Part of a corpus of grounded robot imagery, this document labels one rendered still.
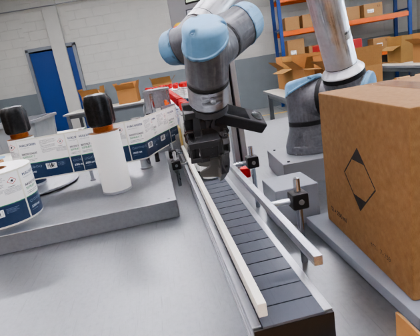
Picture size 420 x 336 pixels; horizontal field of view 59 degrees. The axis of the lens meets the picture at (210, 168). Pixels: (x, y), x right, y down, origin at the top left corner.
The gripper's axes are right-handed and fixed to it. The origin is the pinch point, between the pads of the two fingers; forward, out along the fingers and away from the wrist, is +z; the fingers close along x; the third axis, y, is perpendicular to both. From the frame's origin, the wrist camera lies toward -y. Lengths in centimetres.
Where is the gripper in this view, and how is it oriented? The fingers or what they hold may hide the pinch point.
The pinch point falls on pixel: (223, 175)
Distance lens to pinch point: 83.8
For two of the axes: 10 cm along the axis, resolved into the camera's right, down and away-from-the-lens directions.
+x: 2.2, 6.8, -7.0
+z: 0.6, 7.0, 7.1
